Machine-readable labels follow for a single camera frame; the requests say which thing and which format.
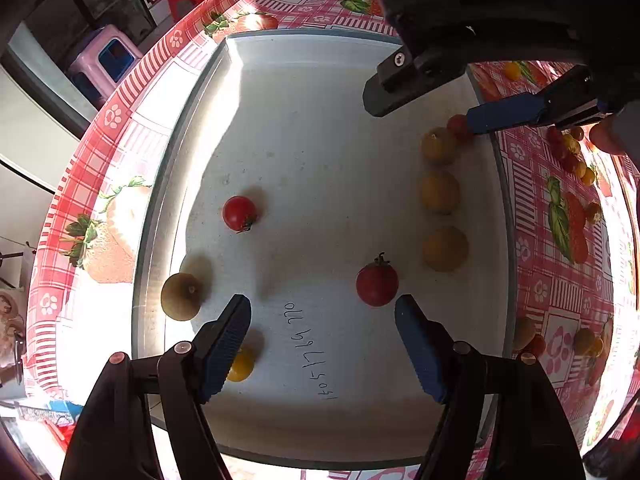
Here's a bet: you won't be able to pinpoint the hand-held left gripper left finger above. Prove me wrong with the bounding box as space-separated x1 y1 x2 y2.
60 294 252 480

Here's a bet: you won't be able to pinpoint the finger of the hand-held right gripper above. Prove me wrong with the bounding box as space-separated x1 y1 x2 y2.
362 50 471 118
466 64 626 135

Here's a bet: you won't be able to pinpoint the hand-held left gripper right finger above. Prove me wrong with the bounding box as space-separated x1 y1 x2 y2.
394 294 586 480

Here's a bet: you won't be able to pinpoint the small yellow cherry tomato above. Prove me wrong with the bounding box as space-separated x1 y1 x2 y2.
226 346 256 383

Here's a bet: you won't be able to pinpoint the small red cherry tomato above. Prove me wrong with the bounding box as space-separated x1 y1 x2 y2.
446 114 473 143

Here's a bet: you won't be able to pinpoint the green-yellow cherry tomato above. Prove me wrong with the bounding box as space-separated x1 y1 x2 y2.
160 272 205 322

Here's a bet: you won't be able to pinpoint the orange cherry tomato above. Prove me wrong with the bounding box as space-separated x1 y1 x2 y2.
422 226 470 273
419 169 461 215
420 127 458 166

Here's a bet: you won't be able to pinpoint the red cherry tomato with stem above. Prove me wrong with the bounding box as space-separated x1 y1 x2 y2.
355 252 400 308

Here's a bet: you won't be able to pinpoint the cherry tomatoes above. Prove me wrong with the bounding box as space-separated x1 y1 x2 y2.
502 60 613 361

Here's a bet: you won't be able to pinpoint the white square tray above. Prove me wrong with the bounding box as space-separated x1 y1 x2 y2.
131 29 517 465

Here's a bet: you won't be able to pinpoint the person's right hand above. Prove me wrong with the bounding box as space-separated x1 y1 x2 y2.
589 114 628 157

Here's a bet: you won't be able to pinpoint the blue packet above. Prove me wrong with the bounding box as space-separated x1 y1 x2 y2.
20 400 83 426

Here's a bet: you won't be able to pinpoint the cartoon girl printed item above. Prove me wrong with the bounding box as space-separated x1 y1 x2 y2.
0 287 26 361

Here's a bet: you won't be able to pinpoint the strawberry print pink tablecloth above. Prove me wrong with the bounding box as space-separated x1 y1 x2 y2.
25 0 640 480

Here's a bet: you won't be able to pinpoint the pink stool with blue top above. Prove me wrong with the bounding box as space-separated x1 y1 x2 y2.
67 24 142 106

